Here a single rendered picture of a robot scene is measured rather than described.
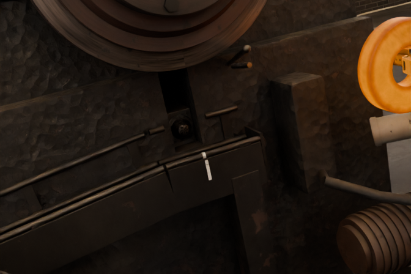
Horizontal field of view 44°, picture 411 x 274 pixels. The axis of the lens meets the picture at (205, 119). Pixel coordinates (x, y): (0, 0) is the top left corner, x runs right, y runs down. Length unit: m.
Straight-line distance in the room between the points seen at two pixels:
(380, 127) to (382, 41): 0.26
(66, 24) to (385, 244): 0.69
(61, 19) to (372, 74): 0.50
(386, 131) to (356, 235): 0.21
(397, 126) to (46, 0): 0.68
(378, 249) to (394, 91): 0.31
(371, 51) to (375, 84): 0.05
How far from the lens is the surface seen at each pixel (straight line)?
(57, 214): 0.93
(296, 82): 1.01
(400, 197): 1.04
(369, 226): 1.02
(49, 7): 0.87
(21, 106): 0.98
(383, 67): 0.85
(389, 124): 1.06
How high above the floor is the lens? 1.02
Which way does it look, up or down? 15 degrees down
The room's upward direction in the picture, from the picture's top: 12 degrees counter-clockwise
